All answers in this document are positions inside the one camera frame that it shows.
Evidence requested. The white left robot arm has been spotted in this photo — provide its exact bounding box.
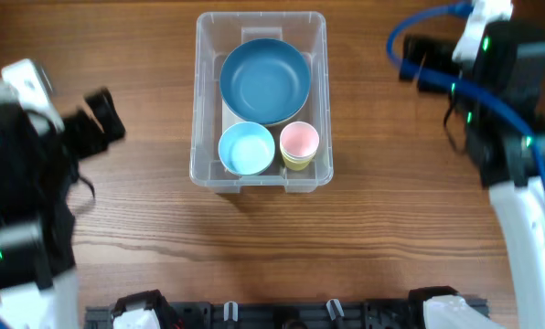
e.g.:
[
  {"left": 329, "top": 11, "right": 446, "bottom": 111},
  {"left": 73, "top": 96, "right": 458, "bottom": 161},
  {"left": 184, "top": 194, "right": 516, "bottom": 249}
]
[{"left": 0, "top": 88, "right": 125, "bottom": 328}]

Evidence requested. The yellow plastic cup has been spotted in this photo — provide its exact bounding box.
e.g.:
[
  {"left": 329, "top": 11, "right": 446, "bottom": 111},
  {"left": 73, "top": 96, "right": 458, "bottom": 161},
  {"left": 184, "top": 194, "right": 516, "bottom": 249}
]
[{"left": 283, "top": 155, "right": 312, "bottom": 171}]

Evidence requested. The dark blue plate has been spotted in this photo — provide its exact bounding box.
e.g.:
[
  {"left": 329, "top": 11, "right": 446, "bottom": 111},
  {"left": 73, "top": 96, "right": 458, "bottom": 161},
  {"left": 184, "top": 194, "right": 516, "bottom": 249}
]
[{"left": 219, "top": 38, "right": 312, "bottom": 125}]

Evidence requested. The light blue bowl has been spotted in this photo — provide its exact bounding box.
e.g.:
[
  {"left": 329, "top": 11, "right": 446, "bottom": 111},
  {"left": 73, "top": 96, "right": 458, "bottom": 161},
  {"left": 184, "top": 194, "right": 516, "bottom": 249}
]
[{"left": 218, "top": 122, "right": 275, "bottom": 176}]

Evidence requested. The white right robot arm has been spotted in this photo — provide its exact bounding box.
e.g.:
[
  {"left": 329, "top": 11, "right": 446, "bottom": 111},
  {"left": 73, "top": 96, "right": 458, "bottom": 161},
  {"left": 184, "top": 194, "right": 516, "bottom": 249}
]
[{"left": 387, "top": 23, "right": 545, "bottom": 328}]

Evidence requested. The pink plastic cup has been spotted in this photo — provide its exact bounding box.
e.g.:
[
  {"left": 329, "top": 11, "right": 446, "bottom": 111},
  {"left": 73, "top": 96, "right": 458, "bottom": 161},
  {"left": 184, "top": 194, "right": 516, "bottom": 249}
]
[{"left": 280, "top": 122, "right": 320, "bottom": 156}]

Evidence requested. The cream white bowl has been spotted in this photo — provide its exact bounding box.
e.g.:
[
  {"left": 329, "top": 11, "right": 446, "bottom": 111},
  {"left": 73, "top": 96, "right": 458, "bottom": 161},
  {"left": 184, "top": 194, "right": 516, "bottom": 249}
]
[{"left": 221, "top": 102, "right": 310, "bottom": 130}]

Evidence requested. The clear plastic storage container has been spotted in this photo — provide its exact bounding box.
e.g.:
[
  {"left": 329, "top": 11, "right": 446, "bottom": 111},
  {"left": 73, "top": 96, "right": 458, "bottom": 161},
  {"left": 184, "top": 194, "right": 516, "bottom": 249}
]
[{"left": 189, "top": 11, "right": 334, "bottom": 194}]

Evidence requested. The pale green plastic cup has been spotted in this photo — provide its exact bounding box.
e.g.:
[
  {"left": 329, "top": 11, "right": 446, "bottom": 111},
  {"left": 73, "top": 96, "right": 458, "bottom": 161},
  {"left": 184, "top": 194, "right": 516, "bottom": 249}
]
[{"left": 281, "top": 148, "right": 315, "bottom": 164}]

